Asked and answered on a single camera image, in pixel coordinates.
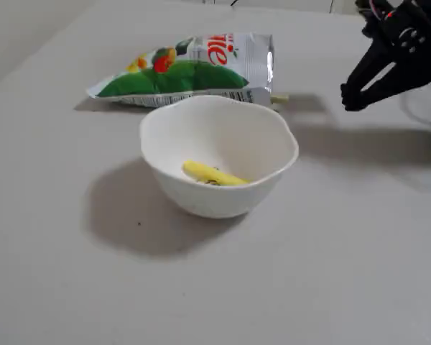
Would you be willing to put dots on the white ceramic bowl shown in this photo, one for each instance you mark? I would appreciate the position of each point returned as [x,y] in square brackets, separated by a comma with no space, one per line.
[215,129]

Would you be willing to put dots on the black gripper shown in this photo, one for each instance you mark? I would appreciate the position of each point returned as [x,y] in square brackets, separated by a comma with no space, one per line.
[409,39]

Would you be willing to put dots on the veggie straws snack packet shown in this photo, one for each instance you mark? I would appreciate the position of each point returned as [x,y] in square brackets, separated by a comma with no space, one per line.
[186,73]

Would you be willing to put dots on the small yellow banana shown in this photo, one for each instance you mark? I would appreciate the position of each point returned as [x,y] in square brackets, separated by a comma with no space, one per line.
[215,175]

